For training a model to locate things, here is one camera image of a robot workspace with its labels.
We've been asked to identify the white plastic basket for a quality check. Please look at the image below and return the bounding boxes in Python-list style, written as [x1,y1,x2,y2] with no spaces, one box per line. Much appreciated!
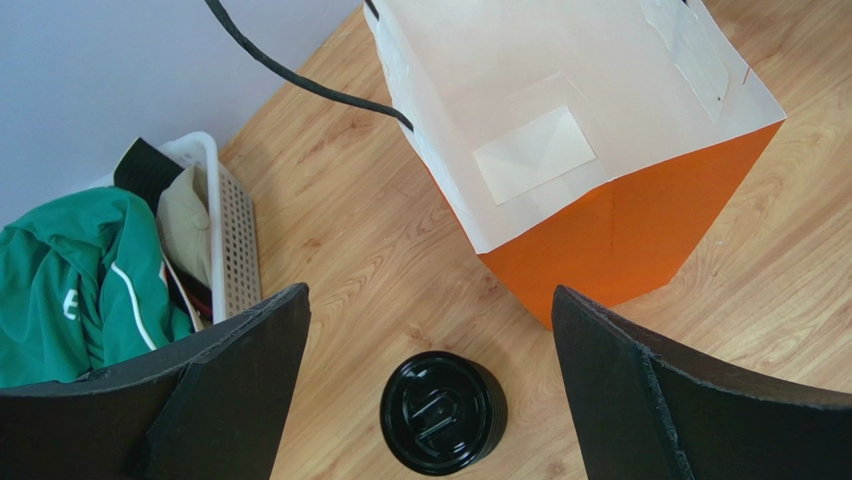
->
[94,131,261,324]

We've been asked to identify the black cloth in basket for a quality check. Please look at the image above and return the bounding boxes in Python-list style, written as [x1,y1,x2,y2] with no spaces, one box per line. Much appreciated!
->
[113,138,183,214]

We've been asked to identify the black coffee cup lids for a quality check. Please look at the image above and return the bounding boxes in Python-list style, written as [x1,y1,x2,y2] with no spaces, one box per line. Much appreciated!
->
[379,351,509,476]

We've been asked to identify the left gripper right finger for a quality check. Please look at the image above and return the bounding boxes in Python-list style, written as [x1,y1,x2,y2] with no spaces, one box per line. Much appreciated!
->
[552,286,851,479]

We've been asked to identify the green jacket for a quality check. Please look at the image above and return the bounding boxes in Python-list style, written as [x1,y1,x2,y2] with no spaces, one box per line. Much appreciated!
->
[1,187,201,388]

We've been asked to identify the orange paper bag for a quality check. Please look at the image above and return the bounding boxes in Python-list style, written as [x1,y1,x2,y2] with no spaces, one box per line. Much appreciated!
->
[204,0,787,331]

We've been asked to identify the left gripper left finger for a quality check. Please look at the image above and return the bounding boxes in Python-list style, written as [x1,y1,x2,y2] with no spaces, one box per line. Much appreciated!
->
[1,283,311,479]

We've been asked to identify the beige cap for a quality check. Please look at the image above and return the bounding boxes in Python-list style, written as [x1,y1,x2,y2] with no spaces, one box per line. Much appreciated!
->
[156,164,213,288]

